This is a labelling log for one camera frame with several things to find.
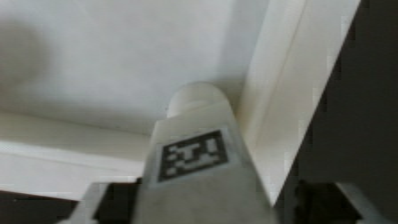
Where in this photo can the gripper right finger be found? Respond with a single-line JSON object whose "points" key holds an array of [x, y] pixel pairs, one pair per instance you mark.
{"points": [[335, 204]]}

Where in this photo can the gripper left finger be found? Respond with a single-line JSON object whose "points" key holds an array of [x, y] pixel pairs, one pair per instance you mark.
{"points": [[108, 204]]}

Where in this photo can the white leg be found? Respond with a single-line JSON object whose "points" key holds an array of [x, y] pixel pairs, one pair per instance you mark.
{"points": [[202, 186]]}

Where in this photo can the white square tabletop part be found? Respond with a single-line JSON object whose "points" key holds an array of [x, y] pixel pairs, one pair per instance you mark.
{"points": [[101, 55]]}

